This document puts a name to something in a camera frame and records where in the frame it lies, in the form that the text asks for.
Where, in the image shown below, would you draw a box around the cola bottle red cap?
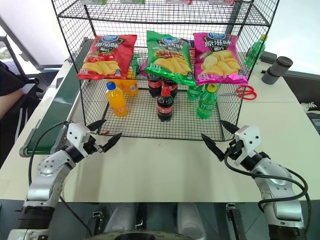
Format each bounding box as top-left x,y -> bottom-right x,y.
163,79 -> 179,99
156,83 -> 175,123
147,78 -> 163,98

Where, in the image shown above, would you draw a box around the green soda bottle yellow cap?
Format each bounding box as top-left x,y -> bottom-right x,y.
195,83 -> 221,120
243,34 -> 269,67
187,84 -> 205,101

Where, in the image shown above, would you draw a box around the dark rounded robot waist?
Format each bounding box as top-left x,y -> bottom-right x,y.
93,228 -> 193,240

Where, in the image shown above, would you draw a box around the grey rounded robot leg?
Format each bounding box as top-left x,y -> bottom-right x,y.
102,202 -> 139,235
176,202 -> 207,240

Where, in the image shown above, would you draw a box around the red potato chips bag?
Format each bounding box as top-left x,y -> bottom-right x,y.
77,34 -> 138,81

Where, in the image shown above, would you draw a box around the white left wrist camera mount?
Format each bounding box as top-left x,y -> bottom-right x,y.
65,122 -> 92,151

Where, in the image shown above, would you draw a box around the grey flat box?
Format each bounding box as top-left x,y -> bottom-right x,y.
259,50 -> 279,64

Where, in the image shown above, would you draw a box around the magenta potato chips bag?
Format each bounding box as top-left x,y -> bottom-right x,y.
192,32 -> 249,87

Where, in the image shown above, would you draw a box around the red handled scissors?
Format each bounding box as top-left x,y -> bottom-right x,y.
235,85 -> 258,101

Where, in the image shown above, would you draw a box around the green conveyor belt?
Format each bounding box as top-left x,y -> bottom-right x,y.
19,37 -> 89,159

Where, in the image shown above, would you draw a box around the grey stacked cylinder cups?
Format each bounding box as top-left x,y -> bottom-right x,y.
261,56 -> 294,85

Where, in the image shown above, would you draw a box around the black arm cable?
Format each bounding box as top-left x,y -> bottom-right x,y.
27,120 -> 94,237
223,146 -> 312,227

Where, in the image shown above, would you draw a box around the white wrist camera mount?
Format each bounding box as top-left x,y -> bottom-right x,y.
233,125 -> 262,166
65,122 -> 92,151

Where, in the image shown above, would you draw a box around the green potato chips bag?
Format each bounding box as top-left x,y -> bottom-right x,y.
143,30 -> 197,87

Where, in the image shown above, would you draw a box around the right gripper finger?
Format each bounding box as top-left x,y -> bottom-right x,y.
220,120 -> 241,135
200,133 -> 227,162

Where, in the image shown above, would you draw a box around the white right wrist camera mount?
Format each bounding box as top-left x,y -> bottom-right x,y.
233,125 -> 262,166

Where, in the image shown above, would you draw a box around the orange soda bottle blue cap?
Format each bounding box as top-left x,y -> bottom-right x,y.
105,81 -> 129,118

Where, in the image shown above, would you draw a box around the black machine panel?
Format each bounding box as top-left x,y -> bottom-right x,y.
298,100 -> 320,138

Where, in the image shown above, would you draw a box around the black wire mesh rack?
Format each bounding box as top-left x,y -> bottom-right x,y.
51,0 -> 280,142

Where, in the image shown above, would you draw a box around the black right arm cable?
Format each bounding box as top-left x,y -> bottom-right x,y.
223,146 -> 312,227

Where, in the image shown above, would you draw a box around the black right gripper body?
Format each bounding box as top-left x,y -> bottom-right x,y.
224,139 -> 245,162

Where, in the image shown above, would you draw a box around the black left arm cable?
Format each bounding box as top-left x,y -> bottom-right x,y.
27,120 -> 94,237

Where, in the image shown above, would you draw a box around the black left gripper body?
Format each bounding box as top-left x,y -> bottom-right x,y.
83,135 -> 105,156

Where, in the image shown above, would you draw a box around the person black clothing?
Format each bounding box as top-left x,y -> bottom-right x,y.
0,60 -> 41,165

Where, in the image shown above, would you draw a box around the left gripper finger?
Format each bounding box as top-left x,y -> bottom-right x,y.
101,132 -> 123,154
87,119 -> 107,132

